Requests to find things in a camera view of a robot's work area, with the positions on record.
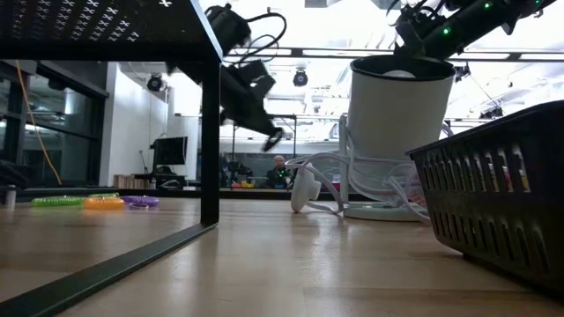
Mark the black perforated metal riser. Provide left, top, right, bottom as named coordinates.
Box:
left=0, top=0, right=224, bottom=317

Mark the orange spiral coil keychain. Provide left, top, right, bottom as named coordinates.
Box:
left=82, top=197, right=126, bottom=211

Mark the white power cable with plug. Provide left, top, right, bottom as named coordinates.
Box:
left=284, top=151, right=431, bottom=221

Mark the yellow extension cable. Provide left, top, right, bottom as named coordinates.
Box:
left=14, top=59, right=63, bottom=187

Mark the black distant table frame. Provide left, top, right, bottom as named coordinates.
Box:
left=230, top=113, right=298, bottom=160

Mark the white desk lamp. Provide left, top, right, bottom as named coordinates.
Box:
left=338, top=55, right=457, bottom=223

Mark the person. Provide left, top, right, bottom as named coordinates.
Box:
left=265, top=154, right=295, bottom=189

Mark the black mesh tray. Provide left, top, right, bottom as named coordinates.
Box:
left=404, top=100, right=564, bottom=294

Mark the purple spiral coil keychain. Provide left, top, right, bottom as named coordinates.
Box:
left=121, top=195, right=161, bottom=210

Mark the black desk monitor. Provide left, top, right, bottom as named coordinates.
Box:
left=149, top=135, right=189, bottom=167

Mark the black spiral coil keychain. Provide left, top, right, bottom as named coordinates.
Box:
left=263, top=127, right=286, bottom=153

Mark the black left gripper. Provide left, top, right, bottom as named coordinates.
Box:
left=219, top=59, right=286, bottom=138

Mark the wooden crate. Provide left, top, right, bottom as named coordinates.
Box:
left=113, top=173, right=153, bottom=190

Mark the black window frame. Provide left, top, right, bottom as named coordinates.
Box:
left=0, top=59, right=110, bottom=188

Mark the black aluminium rig frame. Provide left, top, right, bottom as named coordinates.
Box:
left=0, top=187, right=367, bottom=203

